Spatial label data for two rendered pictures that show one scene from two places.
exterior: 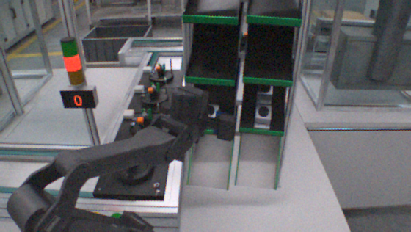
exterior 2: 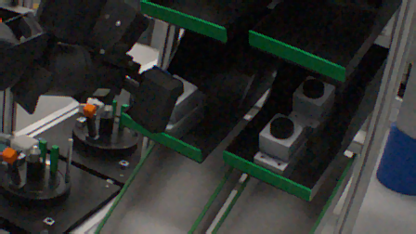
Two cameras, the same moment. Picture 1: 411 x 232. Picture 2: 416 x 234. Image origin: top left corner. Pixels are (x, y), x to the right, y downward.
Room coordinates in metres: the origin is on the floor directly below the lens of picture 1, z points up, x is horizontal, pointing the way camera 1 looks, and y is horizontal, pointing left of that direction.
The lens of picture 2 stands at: (-0.03, -0.31, 1.58)
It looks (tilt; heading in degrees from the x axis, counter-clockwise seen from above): 23 degrees down; 19
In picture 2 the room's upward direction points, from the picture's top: 12 degrees clockwise
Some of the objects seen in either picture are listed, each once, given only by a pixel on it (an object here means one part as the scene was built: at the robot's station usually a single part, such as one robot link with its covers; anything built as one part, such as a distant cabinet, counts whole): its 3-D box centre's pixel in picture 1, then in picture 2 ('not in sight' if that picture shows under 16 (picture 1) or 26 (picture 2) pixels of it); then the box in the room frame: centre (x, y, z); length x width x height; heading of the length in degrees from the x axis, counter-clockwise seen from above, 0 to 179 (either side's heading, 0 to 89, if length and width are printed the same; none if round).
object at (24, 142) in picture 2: not in sight; (24, 149); (0.88, 0.35, 0.97); 0.05 x 0.05 x 0.04; 0
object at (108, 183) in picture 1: (134, 171); (32, 190); (0.78, 0.25, 0.96); 0.24 x 0.24 x 0.02; 0
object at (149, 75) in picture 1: (161, 70); not in sight; (1.53, 0.25, 1.01); 0.24 x 0.24 x 0.13; 0
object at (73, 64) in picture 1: (72, 62); not in sight; (0.90, 0.44, 1.33); 0.05 x 0.05 x 0.05
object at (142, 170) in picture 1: (133, 167); (33, 181); (0.78, 0.25, 0.98); 0.14 x 0.14 x 0.02
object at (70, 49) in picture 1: (69, 48); not in sight; (0.90, 0.44, 1.38); 0.05 x 0.05 x 0.05
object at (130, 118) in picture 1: (144, 120); (107, 122); (1.04, 0.25, 1.01); 0.24 x 0.24 x 0.13; 0
